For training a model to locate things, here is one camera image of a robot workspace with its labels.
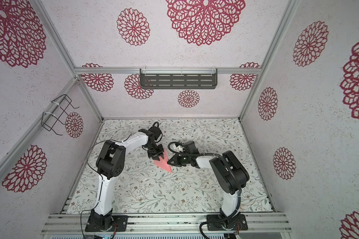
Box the pink square paper sheet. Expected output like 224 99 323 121
154 149 172 173

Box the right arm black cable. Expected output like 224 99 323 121
167 141 243 239

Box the dark grey slotted wall shelf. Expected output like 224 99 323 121
140 68 218 90

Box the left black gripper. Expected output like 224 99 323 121
146 143 165 162

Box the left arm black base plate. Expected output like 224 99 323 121
84 215 128 232

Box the aluminium front rail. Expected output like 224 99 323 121
40 212 292 236

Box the black wire wall rack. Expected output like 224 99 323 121
40 94 79 136

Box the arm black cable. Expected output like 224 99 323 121
167 141 243 239
152 121 163 141

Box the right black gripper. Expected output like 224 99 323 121
167 155 191 167

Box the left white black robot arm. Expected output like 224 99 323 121
94 126 165 216

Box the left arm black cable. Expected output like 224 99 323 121
152 121 163 141

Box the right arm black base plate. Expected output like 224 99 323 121
207 213 248 231

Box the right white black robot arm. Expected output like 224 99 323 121
168 150 250 219

